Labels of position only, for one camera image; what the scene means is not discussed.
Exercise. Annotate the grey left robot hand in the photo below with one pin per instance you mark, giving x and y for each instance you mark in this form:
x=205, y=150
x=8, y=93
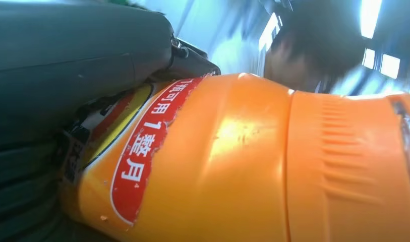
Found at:
x=64, y=60

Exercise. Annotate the orange detergent bottle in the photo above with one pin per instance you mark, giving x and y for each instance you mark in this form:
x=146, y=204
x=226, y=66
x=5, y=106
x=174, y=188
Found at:
x=241, y=160

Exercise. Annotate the person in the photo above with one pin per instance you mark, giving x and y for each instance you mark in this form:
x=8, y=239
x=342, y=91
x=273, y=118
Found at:
x=311, y=43

